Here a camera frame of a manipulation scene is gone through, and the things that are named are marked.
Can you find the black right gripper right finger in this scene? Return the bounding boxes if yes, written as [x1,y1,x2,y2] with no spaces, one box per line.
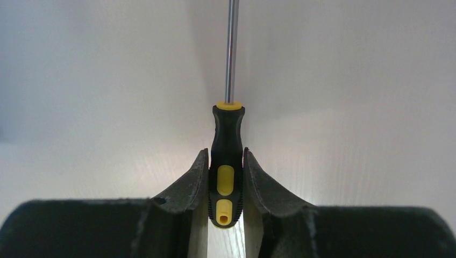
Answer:
[244,150,455,257]

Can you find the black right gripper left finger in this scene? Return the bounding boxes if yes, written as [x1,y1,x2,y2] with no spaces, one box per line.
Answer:
[1,149,209,257]

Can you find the black yellow screwdriver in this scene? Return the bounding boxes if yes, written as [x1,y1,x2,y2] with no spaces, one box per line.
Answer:
[208,1,245,229]

